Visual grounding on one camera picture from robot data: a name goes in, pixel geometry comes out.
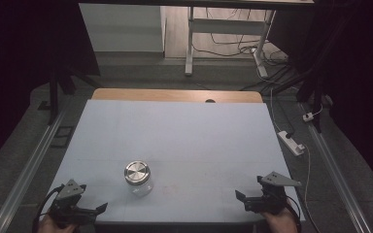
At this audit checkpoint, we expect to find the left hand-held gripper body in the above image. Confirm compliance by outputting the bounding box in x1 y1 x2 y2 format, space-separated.
48 179 95 227

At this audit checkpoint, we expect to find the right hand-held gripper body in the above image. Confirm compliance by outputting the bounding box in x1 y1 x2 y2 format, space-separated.
244 171 303 216

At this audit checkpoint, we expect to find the clear glass jar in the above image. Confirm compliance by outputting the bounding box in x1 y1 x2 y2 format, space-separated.
124 174 154 198

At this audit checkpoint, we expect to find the round metal jar lid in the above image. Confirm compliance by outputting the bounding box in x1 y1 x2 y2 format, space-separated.
123 160 152 186

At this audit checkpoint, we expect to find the person's left hand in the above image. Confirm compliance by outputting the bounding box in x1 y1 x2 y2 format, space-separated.
37 213 79 233

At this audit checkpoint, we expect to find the person's right hand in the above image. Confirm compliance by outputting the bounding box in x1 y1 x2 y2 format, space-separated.
260 208 299 233

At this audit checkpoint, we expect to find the white power strip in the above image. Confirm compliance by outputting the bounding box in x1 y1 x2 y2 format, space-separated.
277 130 306 157

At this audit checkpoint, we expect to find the pale blue table mat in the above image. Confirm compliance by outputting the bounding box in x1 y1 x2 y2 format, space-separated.
36 99 307 223

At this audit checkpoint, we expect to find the black metal stand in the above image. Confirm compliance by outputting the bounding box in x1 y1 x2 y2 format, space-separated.
261 61 326 134

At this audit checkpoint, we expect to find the black tripod stand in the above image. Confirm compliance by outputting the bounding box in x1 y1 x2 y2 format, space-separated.
38 62 104 126

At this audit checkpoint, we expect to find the wooden table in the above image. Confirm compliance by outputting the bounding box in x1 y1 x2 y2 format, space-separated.
90 87 264 104

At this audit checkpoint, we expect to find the dark curtain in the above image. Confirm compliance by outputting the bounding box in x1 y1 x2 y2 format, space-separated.
267 0 373 202
0 0 102 176

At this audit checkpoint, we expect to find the grey cabinet panel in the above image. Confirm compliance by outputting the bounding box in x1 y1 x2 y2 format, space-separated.
79 3 167 53

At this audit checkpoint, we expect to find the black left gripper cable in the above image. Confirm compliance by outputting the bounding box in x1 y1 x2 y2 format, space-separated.
31 184 65 233

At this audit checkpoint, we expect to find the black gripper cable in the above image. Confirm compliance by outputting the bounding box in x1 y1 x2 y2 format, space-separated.
31 184 65 233
285 195 303 233

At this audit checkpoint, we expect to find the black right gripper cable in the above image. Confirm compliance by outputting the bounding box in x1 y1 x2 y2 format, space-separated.
285 195 303 233

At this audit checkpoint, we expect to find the thin white cable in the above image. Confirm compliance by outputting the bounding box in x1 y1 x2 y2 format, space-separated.
269 86 322 233

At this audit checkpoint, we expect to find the aluminium floor rail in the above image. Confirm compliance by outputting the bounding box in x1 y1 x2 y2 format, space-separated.
299 102 373 233
0 106 70 233

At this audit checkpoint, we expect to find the black rectangular floor frame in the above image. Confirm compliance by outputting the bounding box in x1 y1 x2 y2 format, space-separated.
50 125 76 150

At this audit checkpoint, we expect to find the tangle of black floor cables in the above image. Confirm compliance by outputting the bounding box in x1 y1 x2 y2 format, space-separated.
192 7 302 95

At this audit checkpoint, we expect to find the white desk frame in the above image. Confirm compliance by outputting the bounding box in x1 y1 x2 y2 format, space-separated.
184 6 277 79

